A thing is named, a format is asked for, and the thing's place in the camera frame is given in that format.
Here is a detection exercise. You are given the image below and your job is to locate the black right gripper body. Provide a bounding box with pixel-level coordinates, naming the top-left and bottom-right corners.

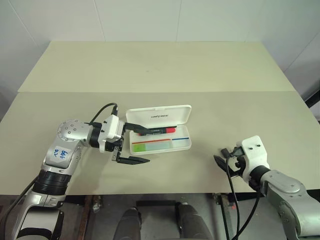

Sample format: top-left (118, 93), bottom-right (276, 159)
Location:
top-left (233, 158), bottom-right (247, 180)

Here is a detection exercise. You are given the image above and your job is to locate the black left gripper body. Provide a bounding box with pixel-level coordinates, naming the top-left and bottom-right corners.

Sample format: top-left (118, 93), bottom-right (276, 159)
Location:
top-left (104, 121), bottom-right (129, 164)

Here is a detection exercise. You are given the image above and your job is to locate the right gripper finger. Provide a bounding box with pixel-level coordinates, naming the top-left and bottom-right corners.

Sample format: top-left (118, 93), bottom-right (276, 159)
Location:
top-left (213, 154), bottom-right (235, 179)

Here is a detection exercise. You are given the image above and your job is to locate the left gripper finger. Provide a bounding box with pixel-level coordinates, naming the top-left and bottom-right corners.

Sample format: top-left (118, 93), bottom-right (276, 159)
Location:
top-left (123, 122), bottom-right (152, 137)
top-left (116, 154), bottom-right (151, 167)

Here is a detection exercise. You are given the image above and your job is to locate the black marker red cap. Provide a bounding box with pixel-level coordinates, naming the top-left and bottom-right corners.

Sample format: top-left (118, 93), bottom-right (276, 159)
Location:
top-left (138, 126), bottom-right (177, 137)

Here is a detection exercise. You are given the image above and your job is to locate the white plastic pencil case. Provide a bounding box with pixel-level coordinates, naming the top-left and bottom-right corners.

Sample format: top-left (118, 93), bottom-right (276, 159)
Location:
top-left (124, 104), bottom-right (193, 156)

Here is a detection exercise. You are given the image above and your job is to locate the rusty metal table leg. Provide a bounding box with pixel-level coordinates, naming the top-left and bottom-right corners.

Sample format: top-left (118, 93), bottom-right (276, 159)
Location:
top-left (212, 193), bottom-right (238, 240)
top-left (83, 194), bottom-right (106, 240)

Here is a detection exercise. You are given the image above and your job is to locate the black horizontal bar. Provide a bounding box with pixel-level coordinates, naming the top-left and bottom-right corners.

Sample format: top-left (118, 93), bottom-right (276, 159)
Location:
top-left (136, 199), bottom-right (180, 207)

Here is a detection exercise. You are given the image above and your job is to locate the dark grey rounded shape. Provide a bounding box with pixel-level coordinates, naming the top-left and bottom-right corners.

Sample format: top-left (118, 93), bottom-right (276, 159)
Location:
top-left (117, 206), bottom-right (142, 240)
top-left (178, 202), bottom-right (213, 240)

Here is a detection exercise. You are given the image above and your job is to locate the dark background stand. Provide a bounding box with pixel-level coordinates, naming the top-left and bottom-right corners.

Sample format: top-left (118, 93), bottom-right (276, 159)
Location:
top-left (304, 87), bottom-right (320, 110)

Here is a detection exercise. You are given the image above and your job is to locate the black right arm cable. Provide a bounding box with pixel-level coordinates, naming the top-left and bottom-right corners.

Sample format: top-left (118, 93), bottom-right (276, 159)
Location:
top-left (224, 147), bottom-right (262, 240)

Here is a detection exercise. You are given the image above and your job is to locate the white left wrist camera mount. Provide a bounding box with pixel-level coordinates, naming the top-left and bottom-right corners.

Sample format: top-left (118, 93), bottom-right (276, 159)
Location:
top-left (98, 114), bottom-right (126, 154)

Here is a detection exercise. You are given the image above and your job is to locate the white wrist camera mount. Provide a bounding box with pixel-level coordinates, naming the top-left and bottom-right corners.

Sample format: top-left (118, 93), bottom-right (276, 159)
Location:
top-left (98, 114), bottom-right (126, 154)
top-left (235, 135), bottom-right (271, 181)

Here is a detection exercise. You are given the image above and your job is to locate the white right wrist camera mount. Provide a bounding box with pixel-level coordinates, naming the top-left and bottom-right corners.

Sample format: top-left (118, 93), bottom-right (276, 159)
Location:
top-left (235, 135), bottom-right (271, 181)

